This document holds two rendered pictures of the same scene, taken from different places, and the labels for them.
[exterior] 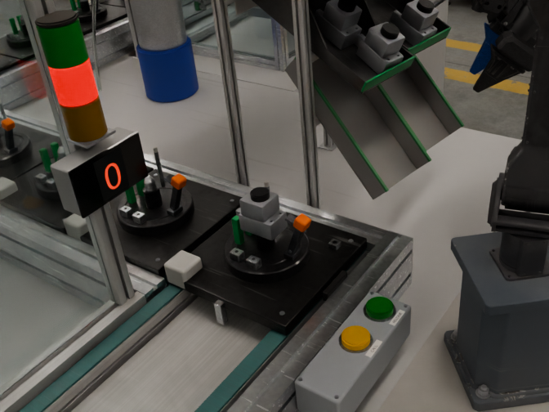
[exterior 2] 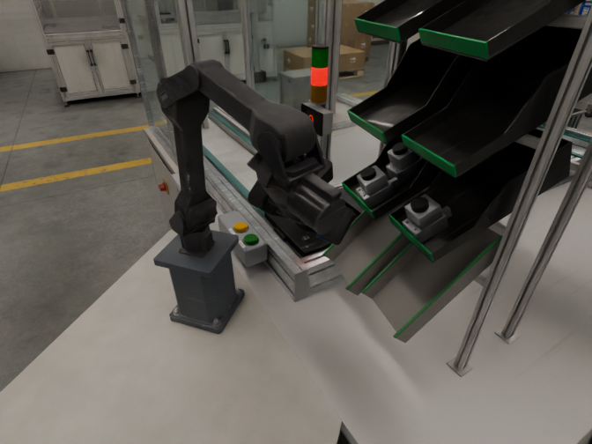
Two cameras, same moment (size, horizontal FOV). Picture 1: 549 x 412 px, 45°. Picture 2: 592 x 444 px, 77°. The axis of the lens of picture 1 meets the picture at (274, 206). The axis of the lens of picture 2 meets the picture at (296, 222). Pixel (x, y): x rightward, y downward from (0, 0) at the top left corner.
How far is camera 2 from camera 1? 1.43 m
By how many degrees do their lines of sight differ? 86
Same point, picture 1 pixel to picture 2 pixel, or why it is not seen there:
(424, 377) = not seen: hidden behind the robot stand
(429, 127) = (405, 315)
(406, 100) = (426, 289)
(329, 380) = (228, 216)
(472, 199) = (368, 389)
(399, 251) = (286, 264)
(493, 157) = not seen: outside the picture
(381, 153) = (364, 261)
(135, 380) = not seen: hidden behind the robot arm
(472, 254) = (219, 235)
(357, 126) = (381, 239)
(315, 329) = (258, 222)
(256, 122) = (570, 303)
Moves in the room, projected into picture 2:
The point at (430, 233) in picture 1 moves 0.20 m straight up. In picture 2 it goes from (336, 336) to (343, 275)
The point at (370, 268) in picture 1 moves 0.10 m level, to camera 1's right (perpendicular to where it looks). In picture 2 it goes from (284, 251) to (270, 274)
